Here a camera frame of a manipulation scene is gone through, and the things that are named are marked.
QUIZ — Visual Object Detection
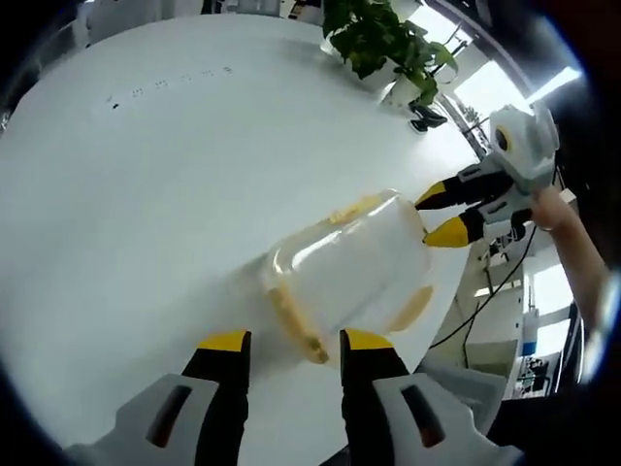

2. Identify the clear box with yellow buckles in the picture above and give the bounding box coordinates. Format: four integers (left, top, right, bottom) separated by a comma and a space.
261, 188, 437, 366

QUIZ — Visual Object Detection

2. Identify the white side cabinet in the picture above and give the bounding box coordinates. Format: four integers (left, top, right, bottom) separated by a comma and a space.
458, 242, 529, 385

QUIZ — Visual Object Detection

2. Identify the blue and white bottle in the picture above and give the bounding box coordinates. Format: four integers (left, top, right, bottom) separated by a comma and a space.
519, 305, 541, 359

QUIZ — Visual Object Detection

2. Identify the small black device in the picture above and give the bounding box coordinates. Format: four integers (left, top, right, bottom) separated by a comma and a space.
408, 100, 449, 133

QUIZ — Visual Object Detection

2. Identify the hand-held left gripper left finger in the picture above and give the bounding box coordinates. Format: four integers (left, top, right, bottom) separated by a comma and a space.
61, 328, 254, 466

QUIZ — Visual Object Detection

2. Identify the green potted plant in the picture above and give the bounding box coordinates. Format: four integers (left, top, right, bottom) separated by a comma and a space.
318, 0, 460, 112

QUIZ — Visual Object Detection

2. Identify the black cable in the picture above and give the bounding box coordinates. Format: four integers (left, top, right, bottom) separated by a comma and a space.
429, 225, 540, 350

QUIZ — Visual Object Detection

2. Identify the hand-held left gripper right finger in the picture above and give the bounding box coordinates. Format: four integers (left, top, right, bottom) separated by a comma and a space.
338, 327, 526, 466

